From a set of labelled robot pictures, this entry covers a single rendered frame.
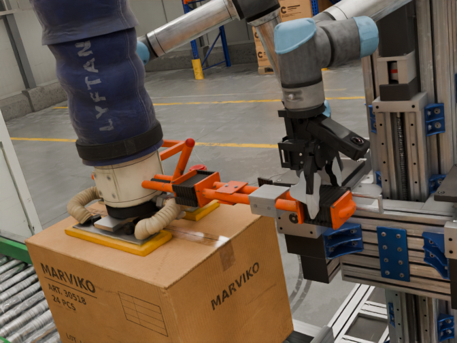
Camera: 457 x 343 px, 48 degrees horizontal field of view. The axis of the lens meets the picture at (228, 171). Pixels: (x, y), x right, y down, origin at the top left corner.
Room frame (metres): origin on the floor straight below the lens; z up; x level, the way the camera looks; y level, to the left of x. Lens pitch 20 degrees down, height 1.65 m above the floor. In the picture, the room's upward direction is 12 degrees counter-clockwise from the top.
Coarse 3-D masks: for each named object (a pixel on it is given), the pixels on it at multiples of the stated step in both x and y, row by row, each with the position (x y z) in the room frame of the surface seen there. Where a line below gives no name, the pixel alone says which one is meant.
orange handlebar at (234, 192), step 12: (168, 144) 1.57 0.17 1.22; (180, 144) 1.51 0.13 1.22; (168, 156) 1.46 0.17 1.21; (144, 180) 1.24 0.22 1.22; (204, 192) 1.09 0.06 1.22; (216, 192) 1.06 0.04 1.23; (228, 192) 1.04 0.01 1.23; (240, 192) 1.07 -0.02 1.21; (252, 192) 1.04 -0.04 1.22; (288, 192) 0.98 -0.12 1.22; (228, 204) 1.04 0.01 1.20; (276, 204) 0.95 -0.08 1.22; (288, 204) 0.93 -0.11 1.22; (348, 204) 0.87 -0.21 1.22
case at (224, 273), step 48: (48, 240) 1.31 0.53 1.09; (192, 240) 1.13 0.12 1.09; (240, 240) 1.12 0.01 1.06; (48, 288) 1.32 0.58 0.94; (96, 288) 1.14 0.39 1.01; (144, 288) 0.99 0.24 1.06; (192, 288) 0.99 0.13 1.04; (240, 288) 1.10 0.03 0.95; (96, 336) 1.19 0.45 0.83; (144, 336) 1.03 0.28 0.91; (192, 336) 0.96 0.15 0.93; (240, 336) 1.07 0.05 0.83
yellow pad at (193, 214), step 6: (210, 204) 1.29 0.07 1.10; (216, 204) 1.30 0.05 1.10; (186, 210) 1.28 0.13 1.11; (192, 210) 1.26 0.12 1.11; (198, 210) 1.26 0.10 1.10; (204, 210) 1.26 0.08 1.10; (210, 210) 1.27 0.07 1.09; (186, 216) 1.26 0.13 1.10; (192, 216) 1.24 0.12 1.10; (198, 216) 1.24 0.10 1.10
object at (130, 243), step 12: (96, 216) 1.29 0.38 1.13; (72, 228) 1.32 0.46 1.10; (84, 228) 1.29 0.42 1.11; (96, 228) 1.27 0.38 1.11; (120, 228) 1.24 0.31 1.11; (132, 228) 1.19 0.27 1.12; (96, 240) 1.22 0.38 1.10; (108, 240) 1.19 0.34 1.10; (120, 240) 1.17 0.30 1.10; (132, 240) 1.15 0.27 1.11; (144, 240) 1.14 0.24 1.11; (156, 240) 1.13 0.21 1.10; (168, 240) 1.16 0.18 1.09; (132, 252) 1.12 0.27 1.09; (144, 252) 1.10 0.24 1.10
